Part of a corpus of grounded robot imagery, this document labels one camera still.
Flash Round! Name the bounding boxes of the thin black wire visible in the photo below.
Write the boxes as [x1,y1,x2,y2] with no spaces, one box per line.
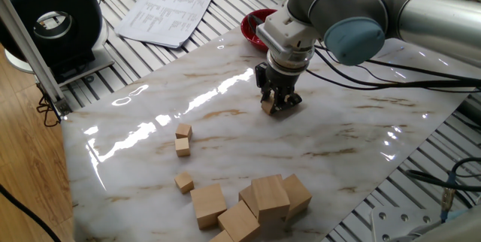
[35,94,62,129]

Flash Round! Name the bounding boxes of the black base cable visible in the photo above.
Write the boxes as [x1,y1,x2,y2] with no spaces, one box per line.
[404,157,481,210]

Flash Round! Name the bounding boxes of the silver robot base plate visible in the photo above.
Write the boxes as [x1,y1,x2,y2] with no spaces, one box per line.
[371,206,440,242]

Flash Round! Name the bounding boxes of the small wooden cube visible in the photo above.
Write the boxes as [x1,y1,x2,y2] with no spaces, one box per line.
[174,171,195,195]
[175,123,193,141]
[261,97,276,116]
[174,137,192,158]

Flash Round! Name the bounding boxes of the aluminium frame profile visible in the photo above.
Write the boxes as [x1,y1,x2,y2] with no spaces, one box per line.
[0,0,73,119]

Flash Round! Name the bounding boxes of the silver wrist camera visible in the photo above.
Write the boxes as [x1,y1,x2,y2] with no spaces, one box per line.
[246,13,287,57]

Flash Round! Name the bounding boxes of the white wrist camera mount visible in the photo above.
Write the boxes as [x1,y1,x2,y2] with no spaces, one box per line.
[256,0,321,57]

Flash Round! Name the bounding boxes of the white marble pattern board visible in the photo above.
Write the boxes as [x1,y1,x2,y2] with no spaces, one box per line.
[61,0,481,242]

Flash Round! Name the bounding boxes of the black floor cable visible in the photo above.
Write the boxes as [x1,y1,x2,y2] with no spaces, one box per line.
[0,183,62,242]

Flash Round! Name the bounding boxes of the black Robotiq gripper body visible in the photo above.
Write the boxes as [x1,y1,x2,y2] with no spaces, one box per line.
[263,63,305,91]

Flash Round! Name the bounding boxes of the gold cable connector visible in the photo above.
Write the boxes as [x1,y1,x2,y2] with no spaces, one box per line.
[440,172,457,223]

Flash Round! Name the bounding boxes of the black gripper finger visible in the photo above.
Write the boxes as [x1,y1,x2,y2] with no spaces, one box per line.
[272,84,304,116]
[254,62,277,104]

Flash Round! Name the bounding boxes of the red bowl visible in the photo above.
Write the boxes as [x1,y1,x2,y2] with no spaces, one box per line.
[240,8,278,52]

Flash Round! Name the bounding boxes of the large wooden cube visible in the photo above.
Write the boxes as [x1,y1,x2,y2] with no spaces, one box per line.
[237,184,260,219]
[250,174,291,225]
[190,183,228,231]
[208,229,236,242]
[281,174,313,222]
[217,199,262,242]

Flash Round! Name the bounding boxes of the white printed paper stack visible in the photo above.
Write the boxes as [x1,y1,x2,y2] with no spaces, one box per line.
[114,0,216,50]

